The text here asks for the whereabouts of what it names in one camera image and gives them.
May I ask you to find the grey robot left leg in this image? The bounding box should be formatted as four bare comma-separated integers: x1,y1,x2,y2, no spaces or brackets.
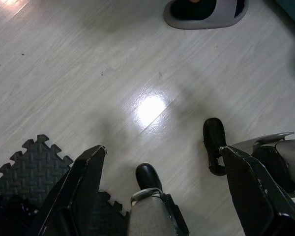
129,163,190,236

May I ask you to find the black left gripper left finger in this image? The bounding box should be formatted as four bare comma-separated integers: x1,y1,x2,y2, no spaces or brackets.
28,145,107,236

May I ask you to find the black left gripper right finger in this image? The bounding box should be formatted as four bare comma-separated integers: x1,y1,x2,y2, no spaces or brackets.
219,146,295,236

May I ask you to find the grey slide slipper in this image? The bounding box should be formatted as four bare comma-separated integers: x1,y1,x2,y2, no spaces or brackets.
163,0,249,30

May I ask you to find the black foam puzzle mat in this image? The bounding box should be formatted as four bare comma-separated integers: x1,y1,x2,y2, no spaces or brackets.
0,134,130,236

